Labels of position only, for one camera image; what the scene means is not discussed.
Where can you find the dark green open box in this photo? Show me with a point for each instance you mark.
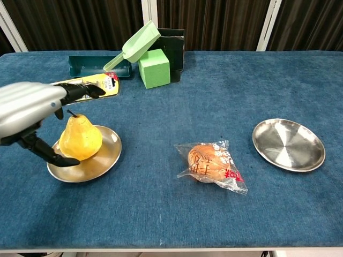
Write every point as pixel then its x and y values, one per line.
pixel 175 51

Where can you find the round steel plate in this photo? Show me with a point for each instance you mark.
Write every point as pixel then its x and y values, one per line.
pixel 288 146
pixel 104 158

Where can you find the peeler in yellow blister pack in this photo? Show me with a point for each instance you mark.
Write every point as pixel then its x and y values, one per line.
pixel 108 83

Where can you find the blue table cloth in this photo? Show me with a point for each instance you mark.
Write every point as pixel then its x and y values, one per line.
pixel 187 219

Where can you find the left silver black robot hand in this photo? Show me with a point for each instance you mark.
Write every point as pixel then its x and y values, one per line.
pixel 24 104

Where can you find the teal metal tray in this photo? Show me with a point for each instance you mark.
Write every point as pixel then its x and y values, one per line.
pixel 85 65

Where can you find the yellow pear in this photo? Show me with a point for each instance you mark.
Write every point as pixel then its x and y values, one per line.
pixel 80 139

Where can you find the light green plastic dustpan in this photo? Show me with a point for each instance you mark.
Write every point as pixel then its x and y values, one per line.
pixel 139 44

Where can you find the green foam block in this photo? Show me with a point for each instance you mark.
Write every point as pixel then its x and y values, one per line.
pixel 155 69

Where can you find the bread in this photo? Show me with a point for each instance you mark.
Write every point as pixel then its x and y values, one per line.
pixel 206 163

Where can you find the white partition post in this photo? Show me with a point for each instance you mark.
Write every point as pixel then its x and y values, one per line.
pixel 12 29
pixel 148 13
pixel 268 26

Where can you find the dark pleated curtain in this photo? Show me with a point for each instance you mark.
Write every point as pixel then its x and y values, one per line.
pixel 313 24
pixel 5 44
pixel 80 24
pixel 214 24

